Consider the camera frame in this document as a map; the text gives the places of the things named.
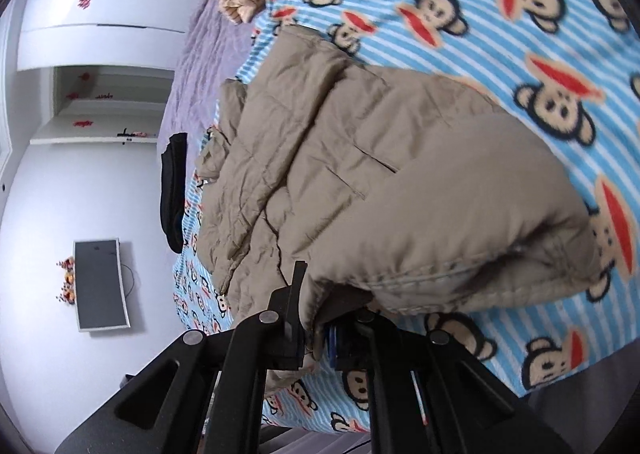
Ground monkey print striped blanket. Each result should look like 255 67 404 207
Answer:
170 0 640 435

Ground black folded garment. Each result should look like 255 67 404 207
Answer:
160 132 188 254

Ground tan puffer jacket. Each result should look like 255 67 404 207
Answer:
194 25 601 392

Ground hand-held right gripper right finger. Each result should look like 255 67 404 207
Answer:
327 309 571 454

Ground white wardrobe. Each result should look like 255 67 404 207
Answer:
15 0 226 71

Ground black monitor cable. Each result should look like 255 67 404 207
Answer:
120 264 137 300

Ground white framed wall monitor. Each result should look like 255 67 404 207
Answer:
73 239 132 332

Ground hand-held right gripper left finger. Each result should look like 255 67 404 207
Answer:
55 261 308 454

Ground grey cloth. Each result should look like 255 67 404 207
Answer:
525 346 640 454

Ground orange ornaments on monitor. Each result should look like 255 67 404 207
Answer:
56 258 77 305

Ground purple bedspread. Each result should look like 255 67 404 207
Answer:
160 0 261 145

